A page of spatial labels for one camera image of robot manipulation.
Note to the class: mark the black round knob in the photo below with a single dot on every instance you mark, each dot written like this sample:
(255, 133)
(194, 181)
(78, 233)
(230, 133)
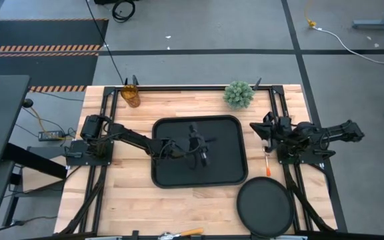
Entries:
(28, 103)

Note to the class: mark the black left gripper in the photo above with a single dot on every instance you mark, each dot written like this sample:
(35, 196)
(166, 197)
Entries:
(188, 146)

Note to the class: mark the amber faceted cup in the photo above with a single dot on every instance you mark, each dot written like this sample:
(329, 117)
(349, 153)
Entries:
(130, 96)

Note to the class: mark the black hazard striped mat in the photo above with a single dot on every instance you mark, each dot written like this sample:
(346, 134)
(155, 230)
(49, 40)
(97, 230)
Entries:
(35, 71)
(42, 33)

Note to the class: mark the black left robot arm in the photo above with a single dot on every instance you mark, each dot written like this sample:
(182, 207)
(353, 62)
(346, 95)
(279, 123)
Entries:
(132, 136)

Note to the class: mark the black aluminium frame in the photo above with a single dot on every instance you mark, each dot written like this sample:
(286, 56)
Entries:
(192, 88)

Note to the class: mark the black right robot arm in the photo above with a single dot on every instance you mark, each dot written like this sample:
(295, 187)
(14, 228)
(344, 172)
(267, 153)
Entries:
(328, 131)

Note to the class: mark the black power adapter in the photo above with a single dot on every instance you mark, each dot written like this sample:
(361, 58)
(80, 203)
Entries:
(50, 135)

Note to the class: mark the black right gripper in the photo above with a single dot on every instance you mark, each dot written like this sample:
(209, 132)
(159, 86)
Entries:
(280, 131)

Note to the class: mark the black plastic tray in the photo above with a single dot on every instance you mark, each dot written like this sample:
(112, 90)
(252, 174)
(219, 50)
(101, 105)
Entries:
(225, 166)

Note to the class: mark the black round plate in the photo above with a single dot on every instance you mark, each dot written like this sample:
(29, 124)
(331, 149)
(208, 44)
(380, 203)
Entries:
(265, 206)

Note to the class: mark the green artificial plant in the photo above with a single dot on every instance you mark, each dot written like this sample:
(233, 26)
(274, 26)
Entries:
(238, 95)

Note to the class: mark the grey desk foot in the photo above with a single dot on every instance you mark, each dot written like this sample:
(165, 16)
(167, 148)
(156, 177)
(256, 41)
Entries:
(378, 24)

